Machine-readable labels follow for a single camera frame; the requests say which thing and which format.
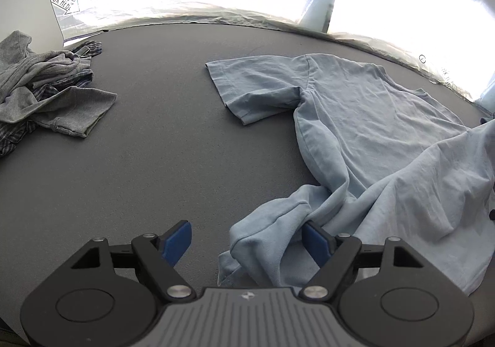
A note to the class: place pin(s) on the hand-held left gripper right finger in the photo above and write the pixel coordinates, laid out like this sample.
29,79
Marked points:
314,244

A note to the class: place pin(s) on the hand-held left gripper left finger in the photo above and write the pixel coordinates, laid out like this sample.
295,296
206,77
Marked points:
178,241

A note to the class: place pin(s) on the light blue t-shirt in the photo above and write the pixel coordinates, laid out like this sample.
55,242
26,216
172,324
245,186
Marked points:
371,130

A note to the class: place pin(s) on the grey t-shirt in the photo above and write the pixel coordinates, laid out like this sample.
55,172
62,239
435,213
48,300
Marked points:
58,107

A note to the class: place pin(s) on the blue plaid shirt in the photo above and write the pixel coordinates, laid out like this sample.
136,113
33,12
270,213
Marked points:
91,48

